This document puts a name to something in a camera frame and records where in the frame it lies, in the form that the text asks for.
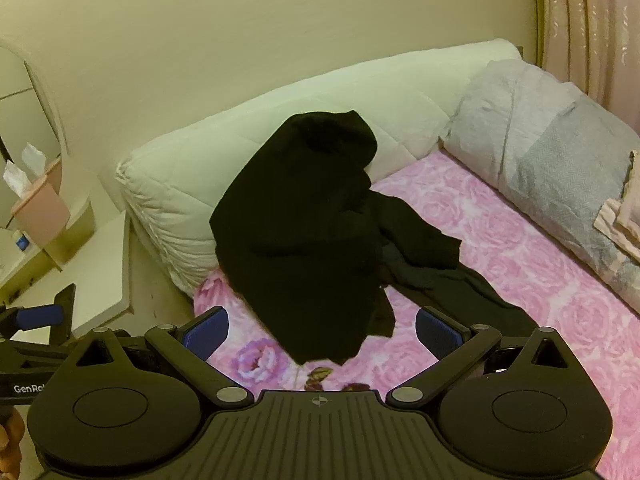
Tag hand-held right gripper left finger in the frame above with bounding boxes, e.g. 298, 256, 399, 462
65, 306, 256, 408

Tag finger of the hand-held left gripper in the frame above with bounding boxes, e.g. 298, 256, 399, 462
0, 284, 77, 346

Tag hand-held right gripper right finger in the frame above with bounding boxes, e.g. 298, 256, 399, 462
385, 306, 576, 408

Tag black garment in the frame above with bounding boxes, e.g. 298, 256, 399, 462
209, 109, 538, 367

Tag person's left hand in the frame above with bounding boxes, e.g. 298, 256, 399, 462
0, 407, 26, 480

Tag white dressing table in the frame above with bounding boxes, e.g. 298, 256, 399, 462
0, 170, 133, 346

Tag pink floral bed sheet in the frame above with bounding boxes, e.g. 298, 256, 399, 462
192, 150, 640, 480

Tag pink tissue box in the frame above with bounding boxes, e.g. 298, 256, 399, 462
12, 190, 71, 251

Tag white tissue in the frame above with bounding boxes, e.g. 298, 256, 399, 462
2, 160, 32, 200

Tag white quilted duvet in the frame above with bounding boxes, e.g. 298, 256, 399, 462
115, 37, 523, 298

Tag oval white-framed mirror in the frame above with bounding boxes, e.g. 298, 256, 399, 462
0, 35, 65, 198

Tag grey rolled duvet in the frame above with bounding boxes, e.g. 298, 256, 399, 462
442, 59, 640, 306

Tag pale pink folded cloth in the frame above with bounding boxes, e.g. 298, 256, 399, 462
594, 150, 640, 261

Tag pink curtain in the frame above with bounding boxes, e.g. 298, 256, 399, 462
542, 0, 640, 136

